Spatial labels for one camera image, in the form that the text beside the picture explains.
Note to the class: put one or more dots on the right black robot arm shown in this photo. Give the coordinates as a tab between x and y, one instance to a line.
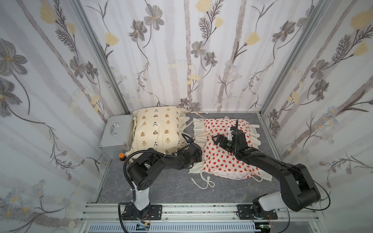
297	189

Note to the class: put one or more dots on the cream bear print pillow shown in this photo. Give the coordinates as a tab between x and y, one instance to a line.
159	128

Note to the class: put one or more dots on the silver metal case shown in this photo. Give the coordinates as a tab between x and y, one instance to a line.
117	136

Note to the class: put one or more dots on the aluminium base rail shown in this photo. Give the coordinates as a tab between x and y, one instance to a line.
197	218

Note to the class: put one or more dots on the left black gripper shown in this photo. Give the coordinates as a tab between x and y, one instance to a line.
196	150

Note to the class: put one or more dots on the small orange capped bottle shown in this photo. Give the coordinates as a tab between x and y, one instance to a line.
122	157

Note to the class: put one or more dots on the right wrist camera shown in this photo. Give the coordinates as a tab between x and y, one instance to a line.
231	134

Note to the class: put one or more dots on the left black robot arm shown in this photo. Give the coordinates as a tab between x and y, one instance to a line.
142	168

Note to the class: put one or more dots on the strawberry print pillow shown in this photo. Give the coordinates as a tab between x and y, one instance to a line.
216	160

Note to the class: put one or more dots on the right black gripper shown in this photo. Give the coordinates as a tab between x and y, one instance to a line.
228	141

